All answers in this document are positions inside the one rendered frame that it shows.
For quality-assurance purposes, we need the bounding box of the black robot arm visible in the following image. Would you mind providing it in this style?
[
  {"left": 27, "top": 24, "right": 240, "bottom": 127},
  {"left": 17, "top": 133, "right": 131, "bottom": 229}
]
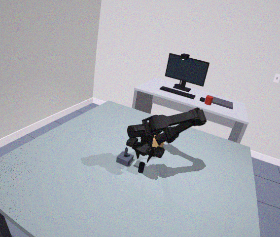
[{"left": 127, "top": 107, "right": 207, "bottom": 156}]

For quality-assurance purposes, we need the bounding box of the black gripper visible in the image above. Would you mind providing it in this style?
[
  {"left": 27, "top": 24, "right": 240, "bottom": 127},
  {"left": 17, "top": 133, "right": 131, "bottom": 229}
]
[{"left": 126, "top": 136, "right": 165, "bottom": 162}]

